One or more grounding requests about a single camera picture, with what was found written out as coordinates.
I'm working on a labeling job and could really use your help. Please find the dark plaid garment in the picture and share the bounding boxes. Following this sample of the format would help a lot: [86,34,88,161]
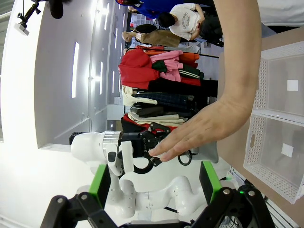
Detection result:
[131,92,197,110]

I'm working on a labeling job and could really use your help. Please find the bystander in blue top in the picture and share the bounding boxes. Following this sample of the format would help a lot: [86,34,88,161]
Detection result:
[115,0,178,20]

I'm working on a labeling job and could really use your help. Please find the pink garment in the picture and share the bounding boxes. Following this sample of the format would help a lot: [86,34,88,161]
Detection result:
[150,49,185,83]

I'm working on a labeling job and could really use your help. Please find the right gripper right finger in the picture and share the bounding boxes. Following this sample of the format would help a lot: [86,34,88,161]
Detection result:
[190,161,276,228]

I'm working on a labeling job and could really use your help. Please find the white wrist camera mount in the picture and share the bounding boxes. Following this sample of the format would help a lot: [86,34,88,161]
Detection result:
[118,141,134,173]

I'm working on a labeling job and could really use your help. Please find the orange garment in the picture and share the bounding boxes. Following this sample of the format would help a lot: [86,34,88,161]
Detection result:
[181,52,200,64]

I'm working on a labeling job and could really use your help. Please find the person in white T-shirt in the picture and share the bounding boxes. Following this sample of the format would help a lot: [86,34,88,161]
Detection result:
[257,0,304,38]

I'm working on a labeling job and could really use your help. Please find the bystander in black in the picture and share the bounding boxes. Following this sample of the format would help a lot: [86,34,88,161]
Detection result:
[199,16,224,48]

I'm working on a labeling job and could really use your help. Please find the red hooded jacket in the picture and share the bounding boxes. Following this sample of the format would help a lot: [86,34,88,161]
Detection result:
[118,49,160,90]

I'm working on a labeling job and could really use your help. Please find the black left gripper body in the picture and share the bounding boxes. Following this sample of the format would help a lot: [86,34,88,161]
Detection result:
[118,131,167,158]

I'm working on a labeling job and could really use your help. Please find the black garment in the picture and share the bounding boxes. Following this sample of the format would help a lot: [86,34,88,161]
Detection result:
[149,79,219,98]

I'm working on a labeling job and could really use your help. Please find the person's right forearm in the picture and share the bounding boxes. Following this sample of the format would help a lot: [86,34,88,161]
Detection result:
[212,0,262,119]

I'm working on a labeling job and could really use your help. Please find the white perforated plastic basket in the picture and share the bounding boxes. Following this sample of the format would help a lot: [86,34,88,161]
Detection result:
[252,40,304,117]
[243,110,304,204]

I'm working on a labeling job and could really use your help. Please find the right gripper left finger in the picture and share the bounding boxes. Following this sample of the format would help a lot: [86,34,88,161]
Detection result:
[39,163,119,228]

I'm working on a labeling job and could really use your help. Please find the overhead camera on black arm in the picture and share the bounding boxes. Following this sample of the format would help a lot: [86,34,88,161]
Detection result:
[13,0,41,37]

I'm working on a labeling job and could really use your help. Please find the white square sticker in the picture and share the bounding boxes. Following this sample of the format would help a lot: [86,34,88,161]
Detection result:
[281,143,295,158]
[286,79,299,92]

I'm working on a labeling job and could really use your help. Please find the gray pouch black zipper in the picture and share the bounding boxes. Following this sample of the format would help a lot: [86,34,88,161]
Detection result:
[177,140,219,166]

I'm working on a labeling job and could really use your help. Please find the beige trousers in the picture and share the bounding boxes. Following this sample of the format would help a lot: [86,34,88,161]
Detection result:
[128,111,186,125]

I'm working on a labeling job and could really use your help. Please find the cream garment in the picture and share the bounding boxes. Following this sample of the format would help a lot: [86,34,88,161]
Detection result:
[122,85,159,112]

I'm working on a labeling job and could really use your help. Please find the person's right hand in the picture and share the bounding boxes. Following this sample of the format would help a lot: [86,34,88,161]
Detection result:
[148,96,252,162]

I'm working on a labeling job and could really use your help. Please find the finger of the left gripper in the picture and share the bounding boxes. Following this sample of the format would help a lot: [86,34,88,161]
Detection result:
[149,122,171,139]
[148,155,167,167]

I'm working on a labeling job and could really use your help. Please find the dark green striped garment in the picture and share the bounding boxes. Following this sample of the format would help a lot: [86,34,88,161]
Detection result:
[177,68,205,80]

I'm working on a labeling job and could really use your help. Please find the ceiling light strip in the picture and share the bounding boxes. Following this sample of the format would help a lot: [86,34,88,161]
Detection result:
[71,42,80,99]

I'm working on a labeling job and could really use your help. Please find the bystander in white printed tee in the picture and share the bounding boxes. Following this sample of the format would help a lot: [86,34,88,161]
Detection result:
[157,2,208,43]

